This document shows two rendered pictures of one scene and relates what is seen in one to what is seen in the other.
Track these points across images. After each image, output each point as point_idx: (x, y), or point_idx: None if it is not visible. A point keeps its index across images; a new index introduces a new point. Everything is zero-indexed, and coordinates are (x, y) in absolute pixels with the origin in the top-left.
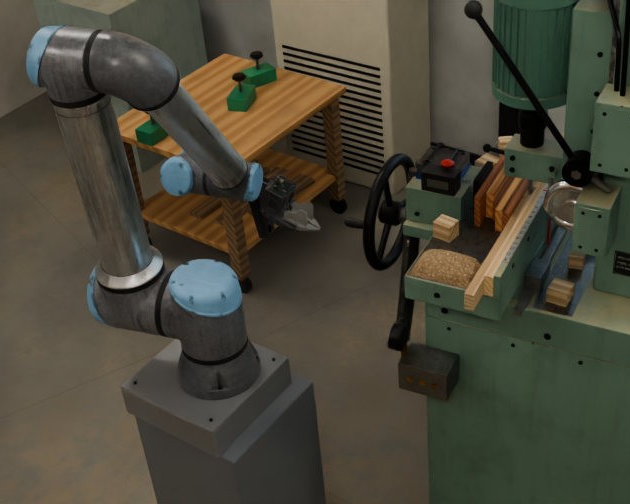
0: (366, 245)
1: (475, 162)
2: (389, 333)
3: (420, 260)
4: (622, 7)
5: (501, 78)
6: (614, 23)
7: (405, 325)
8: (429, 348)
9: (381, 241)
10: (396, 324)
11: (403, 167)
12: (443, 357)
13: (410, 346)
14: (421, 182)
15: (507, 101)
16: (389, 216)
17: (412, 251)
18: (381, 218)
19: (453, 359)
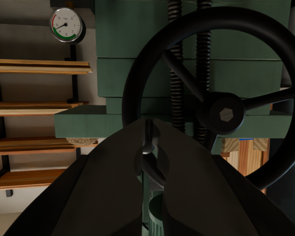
0: (121, 111)
1: (223, 151)
2: (56, 38)
3: (73, 143)
4: (142, 230)
5: (155, 229)
6: (142, 225)
7: (80, 40)
8: (92, 17)
9: (181, 78)
10: (72, 41)
11: (278, 159)
12: (90, 22)
13: (82, 9)
14: (150, 179)
15: (150, 214)
16: (197, 116)
17: (197, 56)
18: (202, 112)
19: (93, 25)
